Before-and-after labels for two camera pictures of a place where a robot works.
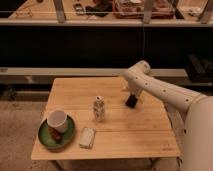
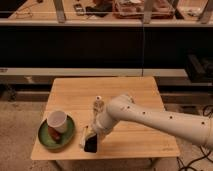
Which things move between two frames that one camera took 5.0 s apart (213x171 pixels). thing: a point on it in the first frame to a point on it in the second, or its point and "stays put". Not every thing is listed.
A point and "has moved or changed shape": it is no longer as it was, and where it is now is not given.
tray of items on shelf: [134, 9] stays put
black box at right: [200, 69] stays put
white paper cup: [58, 120] stays put
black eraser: [131, 101] has moved or changed shape
